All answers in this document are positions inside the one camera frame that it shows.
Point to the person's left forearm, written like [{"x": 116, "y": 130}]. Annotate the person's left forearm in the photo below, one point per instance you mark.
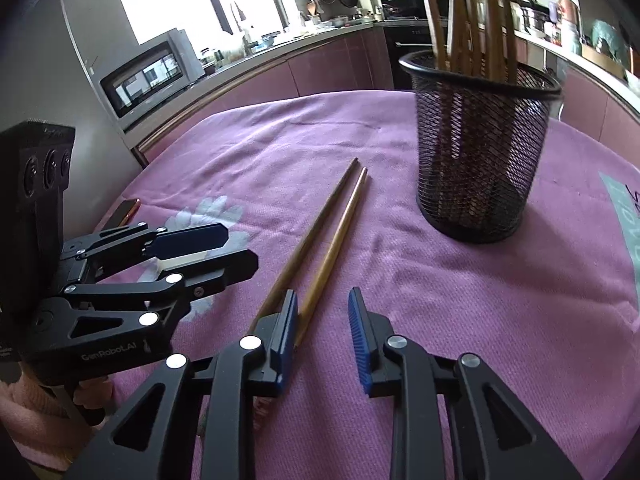
[{"x": 30, "y": 410}]

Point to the red-tipped wooden chopstick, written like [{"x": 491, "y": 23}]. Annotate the red-tipped wooden chopstick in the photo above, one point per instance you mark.
[
  {"x": 340, "y": 230},
  {"x": 320, "y": 220}
]

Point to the steel pot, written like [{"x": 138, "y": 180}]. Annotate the steel pot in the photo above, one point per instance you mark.
[{"x": 534, "y": 19}]

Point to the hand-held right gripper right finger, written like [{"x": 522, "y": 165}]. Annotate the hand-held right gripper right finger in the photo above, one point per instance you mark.
[{"x": 357, "y": 340}]

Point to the teal bag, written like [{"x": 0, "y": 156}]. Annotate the teal bag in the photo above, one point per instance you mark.
[{"x": 611, "y": 40}]

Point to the bunch of wooden chopsticks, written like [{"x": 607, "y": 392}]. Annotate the bunch of wooden chopsticks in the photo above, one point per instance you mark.
[{"x": 487, "y": 20}]

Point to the person's left hand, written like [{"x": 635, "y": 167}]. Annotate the person's left hand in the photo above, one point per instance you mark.
[{"x": 92, "y": 395}]

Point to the silver microwave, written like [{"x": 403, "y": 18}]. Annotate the silver microwave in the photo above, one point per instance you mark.
[{"x": 150, "y": 75}]

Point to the black mesh cup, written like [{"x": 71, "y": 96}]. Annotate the black mesh cup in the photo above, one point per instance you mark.
[{"x": 480, "y": 160}]

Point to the smartphone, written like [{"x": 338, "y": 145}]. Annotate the smartphone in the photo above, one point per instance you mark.
[{"x": 122, "y": 212}]

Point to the white kitchen counter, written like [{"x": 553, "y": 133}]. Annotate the white kitchen counter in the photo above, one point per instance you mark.
[{"x": 590, "y": 67}]

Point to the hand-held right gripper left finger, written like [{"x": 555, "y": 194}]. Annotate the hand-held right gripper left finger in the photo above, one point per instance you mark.
[{"x": 286, "y": 345}]

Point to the black built-in steam oven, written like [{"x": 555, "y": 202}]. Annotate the black built-in steam oven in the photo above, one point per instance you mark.
[{"x": 400, "y": 0}]

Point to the grey kitchen counter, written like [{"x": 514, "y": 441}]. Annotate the grey kitchen counter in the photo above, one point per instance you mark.
[{"x": 280, "y": 47}]

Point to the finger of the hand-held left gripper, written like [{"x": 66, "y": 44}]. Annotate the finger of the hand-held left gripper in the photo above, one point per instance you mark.
[
  {"x": 190, "y": 240},
  {"x": 225, "y": 270}
]

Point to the pink kitchen cabinets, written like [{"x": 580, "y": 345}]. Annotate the pink kitchen cabinets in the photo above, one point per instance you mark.
[
  {"x": 310, "y": 70},
  {"x": 600, "y": 115}
]

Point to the purple floral tablecloth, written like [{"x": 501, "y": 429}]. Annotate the purple floral tablecloth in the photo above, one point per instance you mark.
[{"x": 450, "y": 285}]

